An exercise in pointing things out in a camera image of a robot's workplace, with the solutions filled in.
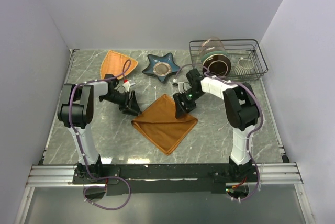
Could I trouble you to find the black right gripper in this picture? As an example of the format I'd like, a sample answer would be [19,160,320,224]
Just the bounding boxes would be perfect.
[173,89,204,119]

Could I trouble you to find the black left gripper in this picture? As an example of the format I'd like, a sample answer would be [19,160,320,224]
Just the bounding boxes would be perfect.
[100,90,142,117]

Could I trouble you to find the orange cloth napkin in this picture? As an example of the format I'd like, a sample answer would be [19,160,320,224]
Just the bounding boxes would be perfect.
[131,94,198,155]

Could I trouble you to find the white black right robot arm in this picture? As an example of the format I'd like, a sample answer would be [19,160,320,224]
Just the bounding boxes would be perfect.
[173,69,264,182]

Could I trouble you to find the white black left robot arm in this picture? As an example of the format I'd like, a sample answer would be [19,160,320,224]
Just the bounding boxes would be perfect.
[57,74,141,183]

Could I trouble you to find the blue star-shaped dish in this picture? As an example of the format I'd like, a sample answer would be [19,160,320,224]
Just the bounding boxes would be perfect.
[142,52,181,83]

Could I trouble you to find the orange woven triangular tray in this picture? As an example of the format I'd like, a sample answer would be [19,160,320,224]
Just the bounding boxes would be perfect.
[100,50,138,79]

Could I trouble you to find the stacked ceramic plates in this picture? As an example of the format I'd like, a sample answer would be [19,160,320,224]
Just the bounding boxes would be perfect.
[200,51,231,76]

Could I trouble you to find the clear glass jar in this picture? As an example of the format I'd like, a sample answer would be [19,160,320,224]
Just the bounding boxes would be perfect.
[199,37,226,57]

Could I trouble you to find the striped ceramic mug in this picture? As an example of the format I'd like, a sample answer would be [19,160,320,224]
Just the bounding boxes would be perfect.
[234,58,254,76]

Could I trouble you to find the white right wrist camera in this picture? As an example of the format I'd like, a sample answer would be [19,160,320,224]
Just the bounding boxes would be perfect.
[172,79,187,93]

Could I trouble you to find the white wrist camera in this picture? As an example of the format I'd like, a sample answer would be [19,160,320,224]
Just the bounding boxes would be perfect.
[122,79,136,92]
[172,79,187,93]

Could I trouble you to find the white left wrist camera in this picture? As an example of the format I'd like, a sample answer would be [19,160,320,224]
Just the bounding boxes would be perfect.
[122,79,136,92]

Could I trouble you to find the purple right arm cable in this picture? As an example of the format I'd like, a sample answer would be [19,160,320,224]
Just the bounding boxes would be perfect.
[174,63,262,204]

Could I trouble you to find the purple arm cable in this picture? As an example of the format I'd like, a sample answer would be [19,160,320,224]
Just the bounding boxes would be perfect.
[174,63,262,204]
[68,59,132,211]

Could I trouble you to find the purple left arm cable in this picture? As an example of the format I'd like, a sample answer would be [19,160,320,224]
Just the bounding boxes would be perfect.
[68,59,132,211]

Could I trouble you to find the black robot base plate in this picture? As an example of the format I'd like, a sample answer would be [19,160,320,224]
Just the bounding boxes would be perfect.
[72,163,258,196]

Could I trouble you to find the black wire dish rack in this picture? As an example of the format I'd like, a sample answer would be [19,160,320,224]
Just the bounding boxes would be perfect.
[189,39,269,81]

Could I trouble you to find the aluminium frame rail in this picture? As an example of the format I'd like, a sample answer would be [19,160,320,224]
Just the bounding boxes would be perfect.
[26,163,303,187]

